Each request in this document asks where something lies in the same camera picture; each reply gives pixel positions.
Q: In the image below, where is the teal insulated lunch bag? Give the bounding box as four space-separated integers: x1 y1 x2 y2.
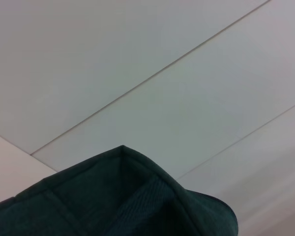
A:
0 145 239 236

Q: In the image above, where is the white table with rounded corner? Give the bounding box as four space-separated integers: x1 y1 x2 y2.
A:
0 129 59 201

